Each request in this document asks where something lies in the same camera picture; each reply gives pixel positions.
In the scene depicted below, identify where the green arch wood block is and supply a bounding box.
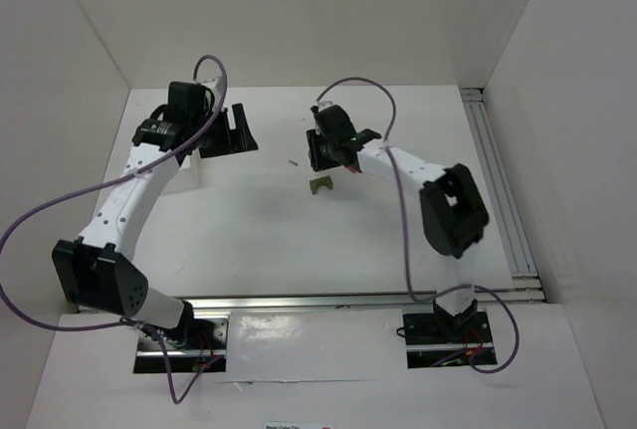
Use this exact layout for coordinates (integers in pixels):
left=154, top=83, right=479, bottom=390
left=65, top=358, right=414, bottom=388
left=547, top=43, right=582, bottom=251
left=309, top=175, right=333, bottom=195

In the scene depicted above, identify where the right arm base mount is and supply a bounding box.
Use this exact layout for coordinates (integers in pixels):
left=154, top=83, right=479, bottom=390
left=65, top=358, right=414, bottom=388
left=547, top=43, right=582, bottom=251
left=395, top=312, right=498, bottom=369

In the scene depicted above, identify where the aluminium front rail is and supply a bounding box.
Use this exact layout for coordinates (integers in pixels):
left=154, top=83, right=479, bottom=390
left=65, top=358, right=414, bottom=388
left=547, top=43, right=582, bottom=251
left=77, top=290, right=517, bottom=314

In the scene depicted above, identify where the white paper label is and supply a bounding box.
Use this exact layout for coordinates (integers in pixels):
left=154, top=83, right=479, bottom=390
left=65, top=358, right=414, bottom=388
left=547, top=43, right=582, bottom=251
left=263, top=421, right=334, bottom=429

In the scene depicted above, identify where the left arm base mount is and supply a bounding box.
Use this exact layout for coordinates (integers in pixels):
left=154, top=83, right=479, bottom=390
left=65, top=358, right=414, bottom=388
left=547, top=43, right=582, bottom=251
left=132, top=317, right=229, bottom=374

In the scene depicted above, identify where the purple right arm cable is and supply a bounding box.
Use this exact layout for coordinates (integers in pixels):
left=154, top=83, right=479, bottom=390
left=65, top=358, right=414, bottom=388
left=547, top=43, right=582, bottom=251
left=316, top=77, right=522, bottom=375

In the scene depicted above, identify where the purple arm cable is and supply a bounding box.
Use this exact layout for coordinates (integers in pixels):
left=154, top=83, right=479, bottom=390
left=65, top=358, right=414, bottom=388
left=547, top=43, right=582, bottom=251
left=0, top=54, right=228, bottom=405
left=316, top=77, right=522, bottom=375

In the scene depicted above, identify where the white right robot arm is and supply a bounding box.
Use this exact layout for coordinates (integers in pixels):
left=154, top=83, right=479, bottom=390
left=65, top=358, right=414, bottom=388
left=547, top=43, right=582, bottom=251
left=306, top=102, right=490, bottom=303

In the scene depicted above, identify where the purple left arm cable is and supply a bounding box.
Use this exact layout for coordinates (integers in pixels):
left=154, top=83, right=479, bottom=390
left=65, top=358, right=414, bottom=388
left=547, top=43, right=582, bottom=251
left=0, top=54, right=228, bottom=405

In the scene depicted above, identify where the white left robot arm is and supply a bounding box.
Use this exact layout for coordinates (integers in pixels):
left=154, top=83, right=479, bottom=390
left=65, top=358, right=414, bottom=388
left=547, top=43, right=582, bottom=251
left=52, top=77, right=258, bottom=348

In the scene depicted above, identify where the aluminium side rail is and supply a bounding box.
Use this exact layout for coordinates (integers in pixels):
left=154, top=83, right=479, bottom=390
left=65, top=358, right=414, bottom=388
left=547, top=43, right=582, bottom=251
left=459, top=88, right=546, bottom=303

